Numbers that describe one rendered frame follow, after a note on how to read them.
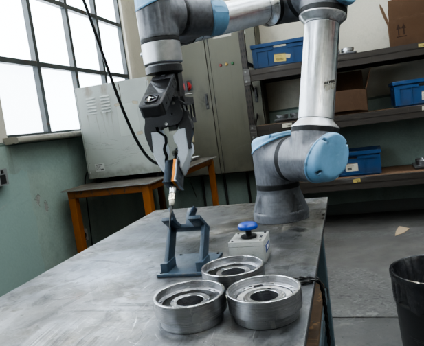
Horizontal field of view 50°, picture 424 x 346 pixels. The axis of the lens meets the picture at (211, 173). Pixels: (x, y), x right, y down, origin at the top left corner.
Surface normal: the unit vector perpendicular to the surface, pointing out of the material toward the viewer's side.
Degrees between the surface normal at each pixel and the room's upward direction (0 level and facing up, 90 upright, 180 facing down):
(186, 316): 90
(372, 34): 90
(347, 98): 83
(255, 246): 90
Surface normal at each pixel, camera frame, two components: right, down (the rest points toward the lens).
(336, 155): 0.55, 0.15
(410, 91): -0.27, 0.14
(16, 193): 0.95, -0.09
